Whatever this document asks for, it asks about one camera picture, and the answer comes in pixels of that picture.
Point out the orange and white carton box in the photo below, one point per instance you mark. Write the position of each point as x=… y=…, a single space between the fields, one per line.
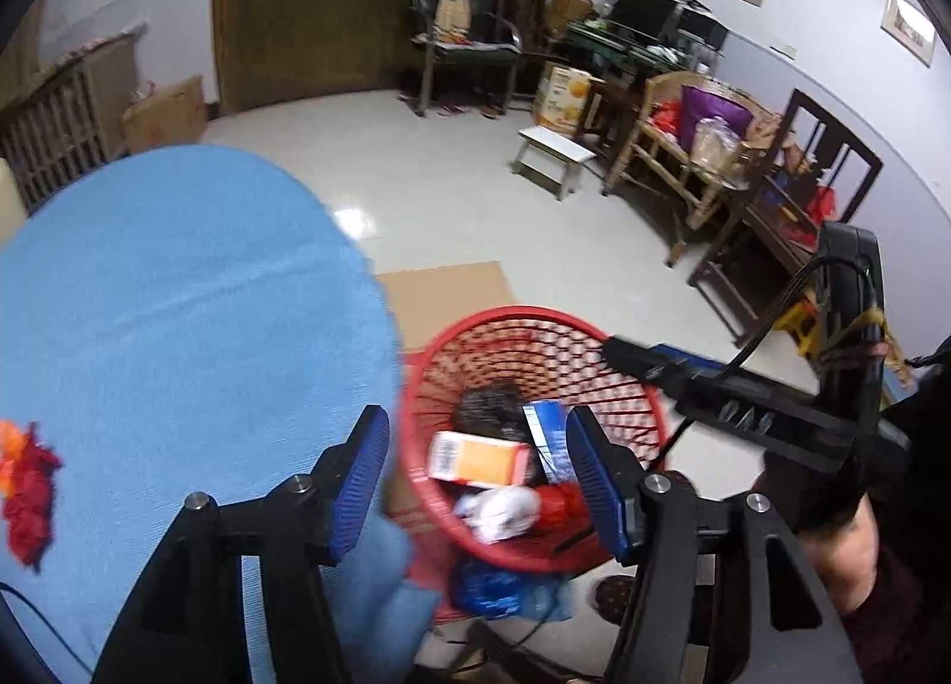
x=479 y=460

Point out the purple bag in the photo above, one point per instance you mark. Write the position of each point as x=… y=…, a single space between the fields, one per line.
x=713 y=116

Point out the framed wall picture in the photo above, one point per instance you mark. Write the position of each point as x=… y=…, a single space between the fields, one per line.
x=908 y=26

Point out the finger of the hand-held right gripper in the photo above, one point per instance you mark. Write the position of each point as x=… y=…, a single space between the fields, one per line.
x=713 y=387

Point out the striped beige scarf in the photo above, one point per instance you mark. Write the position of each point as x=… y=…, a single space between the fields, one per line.
x=453 y=0

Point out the red mesh cloth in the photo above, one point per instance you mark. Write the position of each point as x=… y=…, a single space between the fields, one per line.
x=30 y=498

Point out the bamboo armchair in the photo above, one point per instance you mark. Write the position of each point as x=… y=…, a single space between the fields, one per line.
x=669 y=164

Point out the blue plastic bag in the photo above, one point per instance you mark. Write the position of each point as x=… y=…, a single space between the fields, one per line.
x=505 y=591

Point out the wooden double door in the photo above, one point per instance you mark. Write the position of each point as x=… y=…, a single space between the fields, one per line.
x=312 y=15

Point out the flat cardboard sheet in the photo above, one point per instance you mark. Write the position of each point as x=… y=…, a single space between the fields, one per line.
x=446 y=298

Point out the metal frame chair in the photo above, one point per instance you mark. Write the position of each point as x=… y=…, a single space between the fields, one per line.
x=468 y=56

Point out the small white stool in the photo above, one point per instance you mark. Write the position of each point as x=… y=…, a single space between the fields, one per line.
x=553 y=149

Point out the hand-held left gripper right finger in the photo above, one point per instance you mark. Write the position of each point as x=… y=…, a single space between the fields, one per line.
x=594 y=485

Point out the red mesh waste basket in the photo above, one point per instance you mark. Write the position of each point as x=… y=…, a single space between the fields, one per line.
x=520 y=350

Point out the orange fruit carton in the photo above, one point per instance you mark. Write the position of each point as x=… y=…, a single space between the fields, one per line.
x=561 y=97

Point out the person's right hand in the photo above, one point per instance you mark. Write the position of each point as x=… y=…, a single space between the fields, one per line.
x=839 y=558

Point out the clear plastic bag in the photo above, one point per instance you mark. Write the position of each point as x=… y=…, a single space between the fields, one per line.
x=715 y=148

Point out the dark wooden chair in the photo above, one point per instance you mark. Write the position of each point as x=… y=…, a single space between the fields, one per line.
x=758 y=231

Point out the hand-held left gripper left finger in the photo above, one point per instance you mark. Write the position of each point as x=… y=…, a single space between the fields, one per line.
x=360 y=485

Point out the red plastic bag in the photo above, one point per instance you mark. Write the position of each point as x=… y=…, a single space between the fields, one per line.
x=561 y=502

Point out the blue printed carton box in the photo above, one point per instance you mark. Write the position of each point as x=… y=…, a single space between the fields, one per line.
x=550 y=435

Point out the wooden slatted cabinet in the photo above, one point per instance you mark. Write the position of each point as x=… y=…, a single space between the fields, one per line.
x=67 y=112

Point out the small open cardboard box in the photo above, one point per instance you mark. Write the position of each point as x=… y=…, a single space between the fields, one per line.
x=570 y=8

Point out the white paper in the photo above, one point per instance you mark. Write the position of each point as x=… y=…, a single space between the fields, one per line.
x=498 y=513

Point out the black computer monitor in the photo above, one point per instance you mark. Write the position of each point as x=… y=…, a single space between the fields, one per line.
x=643 y=12

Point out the black plastic bag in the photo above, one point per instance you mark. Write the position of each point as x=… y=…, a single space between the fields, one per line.
x=487 y=413

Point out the brown cardboard box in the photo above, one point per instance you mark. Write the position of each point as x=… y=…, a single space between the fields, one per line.
x=163 y=116

